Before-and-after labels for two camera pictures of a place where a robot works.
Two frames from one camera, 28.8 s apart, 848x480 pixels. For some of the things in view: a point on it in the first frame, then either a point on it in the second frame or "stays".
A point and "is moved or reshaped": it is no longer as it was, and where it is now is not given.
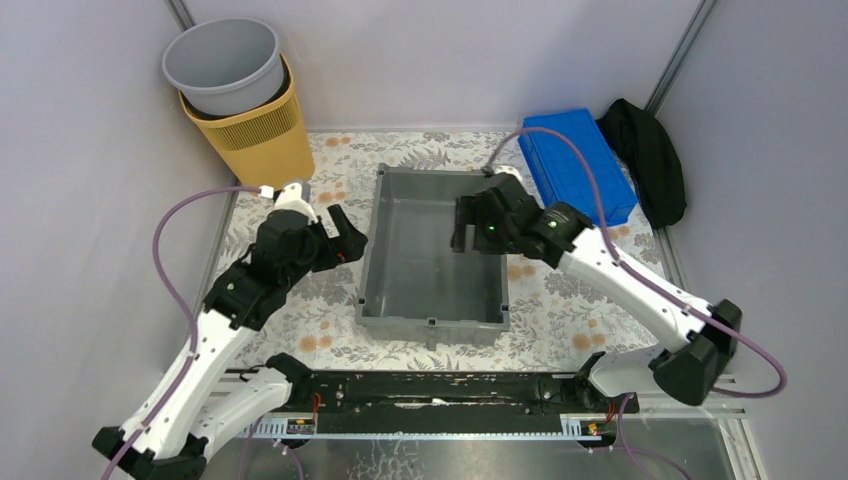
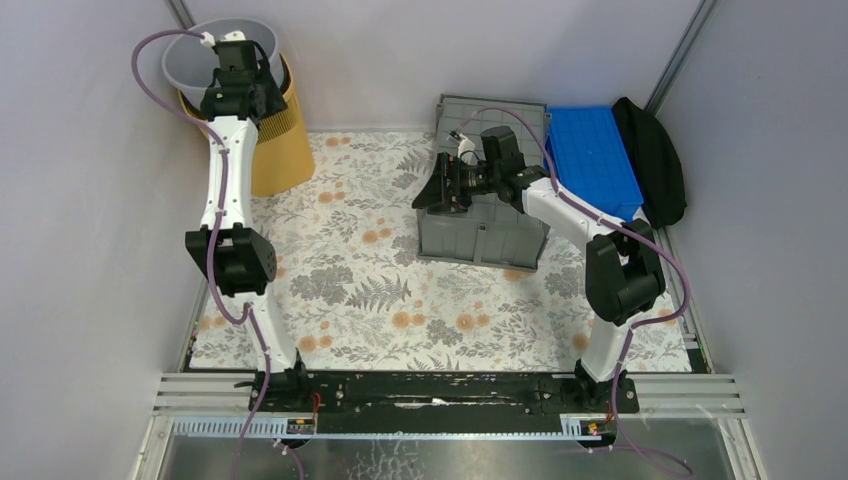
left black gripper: (329, 243) to (234, 58)
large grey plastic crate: (413, 286) to (488, 234)
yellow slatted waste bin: (269, 147) stays
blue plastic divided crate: (560, 173) is moved or reshaped
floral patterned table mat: (554, 318) stays
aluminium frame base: (708, 440) stays
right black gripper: (468, 211) to (434, 196)
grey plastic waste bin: (226, 67) stays
